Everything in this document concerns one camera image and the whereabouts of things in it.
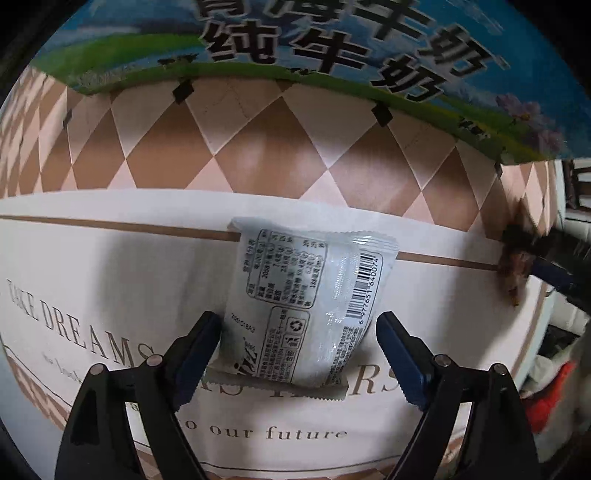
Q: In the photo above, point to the red cloth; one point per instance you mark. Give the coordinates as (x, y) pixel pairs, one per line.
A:
(551, 397)

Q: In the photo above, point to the dark furniture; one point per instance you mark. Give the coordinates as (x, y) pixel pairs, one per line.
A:
(579, 184)

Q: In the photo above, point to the printed checkered table mat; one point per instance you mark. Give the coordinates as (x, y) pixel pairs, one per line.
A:
(115, 258)

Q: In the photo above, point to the white cloth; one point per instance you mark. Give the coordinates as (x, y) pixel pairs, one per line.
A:
(572, 438)

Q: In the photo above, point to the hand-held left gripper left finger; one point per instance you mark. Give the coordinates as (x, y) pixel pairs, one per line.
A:
(199, 360)

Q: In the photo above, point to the white snack packet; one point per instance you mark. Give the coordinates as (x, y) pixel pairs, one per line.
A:
(295, 304)

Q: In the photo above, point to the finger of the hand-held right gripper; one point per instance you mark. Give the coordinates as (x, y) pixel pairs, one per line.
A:
(565, 244)
(556, 274)

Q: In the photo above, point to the blue green milk carton box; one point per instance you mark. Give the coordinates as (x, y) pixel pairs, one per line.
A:
(295, 41)

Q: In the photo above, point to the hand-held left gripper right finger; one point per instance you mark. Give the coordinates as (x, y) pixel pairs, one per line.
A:
(400, 364)

